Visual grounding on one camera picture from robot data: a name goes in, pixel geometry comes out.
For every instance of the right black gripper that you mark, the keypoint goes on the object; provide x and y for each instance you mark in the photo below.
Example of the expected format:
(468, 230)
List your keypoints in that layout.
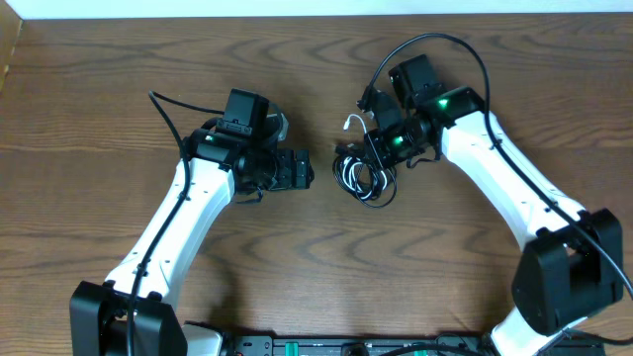
(375, 142)

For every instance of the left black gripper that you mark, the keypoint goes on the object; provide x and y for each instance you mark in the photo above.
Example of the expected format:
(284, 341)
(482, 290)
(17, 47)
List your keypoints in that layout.
(301, 168)

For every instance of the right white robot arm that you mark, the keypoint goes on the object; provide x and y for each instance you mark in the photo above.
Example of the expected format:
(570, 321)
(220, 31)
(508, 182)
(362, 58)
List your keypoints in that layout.
(571, 263)

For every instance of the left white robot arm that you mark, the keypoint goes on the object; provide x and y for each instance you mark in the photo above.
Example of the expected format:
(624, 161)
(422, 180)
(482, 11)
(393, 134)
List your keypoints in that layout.
(235, 152)

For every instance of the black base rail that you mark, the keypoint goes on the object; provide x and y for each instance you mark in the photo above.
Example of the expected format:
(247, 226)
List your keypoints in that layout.
(275, 345)

